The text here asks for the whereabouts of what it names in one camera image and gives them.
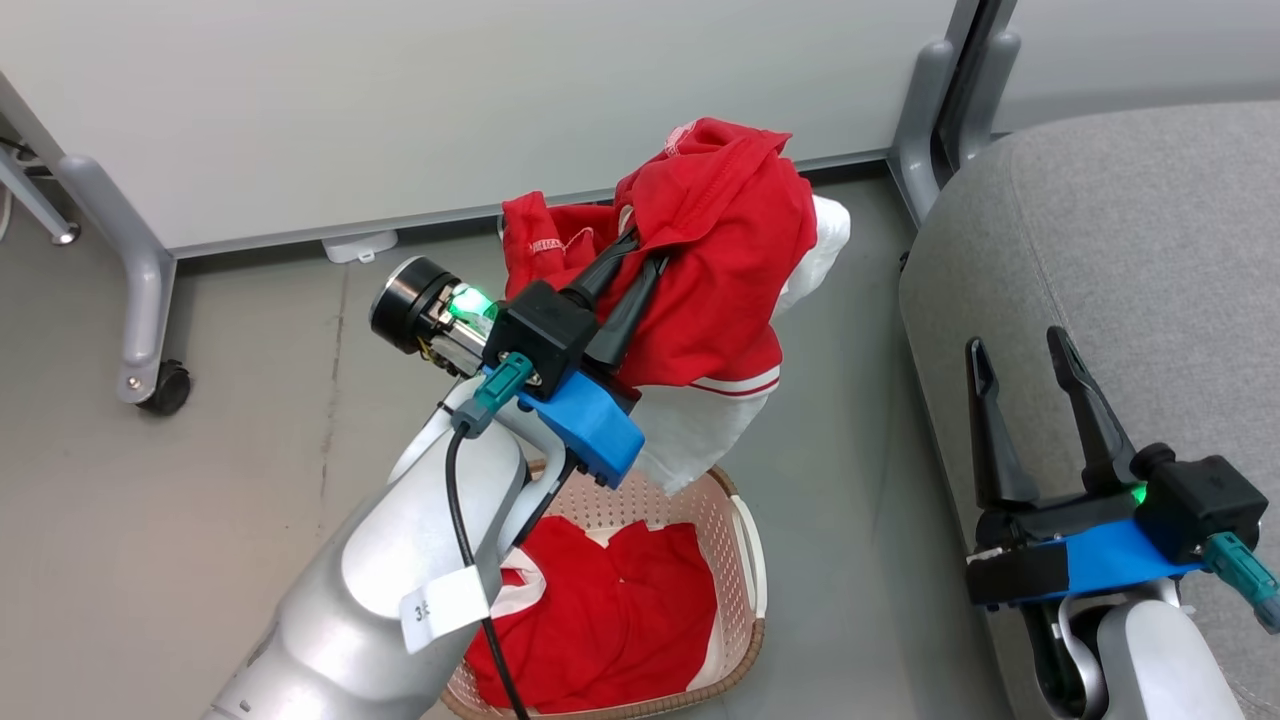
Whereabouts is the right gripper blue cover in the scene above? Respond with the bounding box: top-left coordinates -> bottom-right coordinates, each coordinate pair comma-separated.
965,326 -> 1201,608

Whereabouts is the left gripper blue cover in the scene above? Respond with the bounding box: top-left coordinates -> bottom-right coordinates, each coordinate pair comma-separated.
370,228 -> 671,489

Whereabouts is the red and white shirt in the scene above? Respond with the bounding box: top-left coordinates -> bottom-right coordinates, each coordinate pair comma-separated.
498,117 -> 853,498
463,515 -> 721,716

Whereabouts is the grey fabric sofa seat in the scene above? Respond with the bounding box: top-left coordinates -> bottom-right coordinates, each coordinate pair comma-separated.
898,100 -> 1280,720

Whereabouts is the cream perforated laundry basket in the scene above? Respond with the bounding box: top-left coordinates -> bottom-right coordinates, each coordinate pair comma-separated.
440,460 -> 769,720

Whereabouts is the wide white partition panel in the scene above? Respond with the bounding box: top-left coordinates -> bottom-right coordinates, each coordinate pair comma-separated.
0,0 -> 981,261

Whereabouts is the white floor adapter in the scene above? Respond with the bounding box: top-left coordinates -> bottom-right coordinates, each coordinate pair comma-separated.
322,230 -> 399,264

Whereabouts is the white paper tag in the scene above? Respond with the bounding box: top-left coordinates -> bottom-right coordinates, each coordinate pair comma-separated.
398,565 -> 491,653

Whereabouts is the narrow white partition panel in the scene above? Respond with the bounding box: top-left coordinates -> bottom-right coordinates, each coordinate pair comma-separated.
990,0 -> 1280,136

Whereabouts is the black caster wheel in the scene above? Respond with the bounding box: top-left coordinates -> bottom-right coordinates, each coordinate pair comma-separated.
135,360 -> 193,417

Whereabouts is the grey partition foot with caster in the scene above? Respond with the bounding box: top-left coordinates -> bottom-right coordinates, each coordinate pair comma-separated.
55,155 -> 191,411

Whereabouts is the grey metal table leg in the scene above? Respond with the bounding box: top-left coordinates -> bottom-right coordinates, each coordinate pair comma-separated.
0,140 -> 81,246

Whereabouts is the left black cable teal plug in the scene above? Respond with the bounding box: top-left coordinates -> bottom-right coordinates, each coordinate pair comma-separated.
443,352 -> 537,720

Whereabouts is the right cable teal plug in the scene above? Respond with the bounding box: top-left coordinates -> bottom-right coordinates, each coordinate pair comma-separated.
1200,532 -> 1280,633

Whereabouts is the black partition edge post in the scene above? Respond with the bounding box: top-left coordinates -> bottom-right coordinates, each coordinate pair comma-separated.
935,0 -> 1016,166

